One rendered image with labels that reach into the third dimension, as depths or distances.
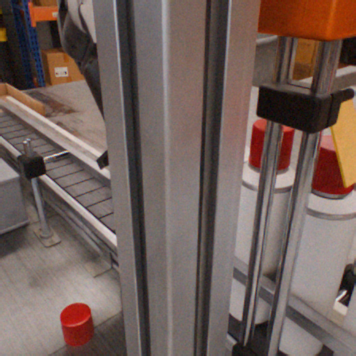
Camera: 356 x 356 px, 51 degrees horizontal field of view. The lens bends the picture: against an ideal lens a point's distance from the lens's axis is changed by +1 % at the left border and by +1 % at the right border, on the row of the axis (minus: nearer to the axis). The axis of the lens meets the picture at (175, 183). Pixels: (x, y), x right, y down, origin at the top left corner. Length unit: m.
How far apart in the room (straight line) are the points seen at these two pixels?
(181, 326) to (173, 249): 0.05
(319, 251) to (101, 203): 0.37
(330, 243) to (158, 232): 0.17
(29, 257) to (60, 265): 0.05
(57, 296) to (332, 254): 0.34
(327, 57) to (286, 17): 0.03
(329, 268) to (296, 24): 0.20
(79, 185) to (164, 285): 0.48
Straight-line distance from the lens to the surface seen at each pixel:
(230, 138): 0.16
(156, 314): 0.19
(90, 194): 0.61
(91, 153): 0.67
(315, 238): 0.30
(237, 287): 0.38
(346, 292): 0.42
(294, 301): 0.32
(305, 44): 4.12
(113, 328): 0.47
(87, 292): 0.51
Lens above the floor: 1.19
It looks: 30 degrees down
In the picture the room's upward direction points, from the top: straight up
